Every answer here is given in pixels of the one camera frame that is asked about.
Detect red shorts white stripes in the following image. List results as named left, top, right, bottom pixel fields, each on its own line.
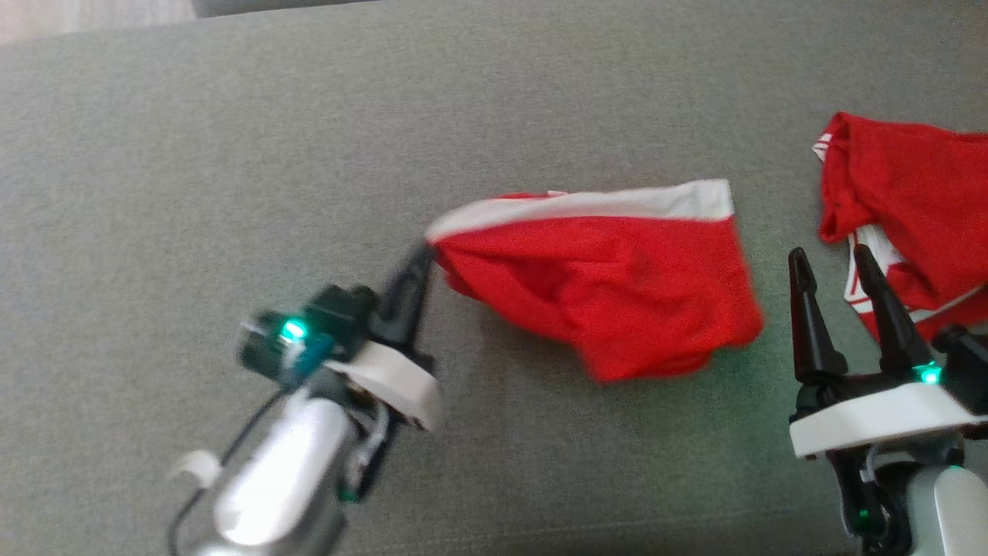
left=812, top=112, right=988, bottom=344

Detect red shorts with white waistband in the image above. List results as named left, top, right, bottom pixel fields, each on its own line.
left=425, top=179, right=765, bottom=383

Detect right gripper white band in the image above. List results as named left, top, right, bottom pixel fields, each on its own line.
left=787, top=243, right=988, bottom=553

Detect white strap on left arm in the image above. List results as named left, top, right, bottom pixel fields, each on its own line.
left=168, top=450, right=222, bottom=489

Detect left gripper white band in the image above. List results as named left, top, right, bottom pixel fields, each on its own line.
left=332, top=246, right=441, bottom=503

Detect grey sofa back cushion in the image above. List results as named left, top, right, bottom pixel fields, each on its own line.
left=193, top=0, right=387, bottom=18

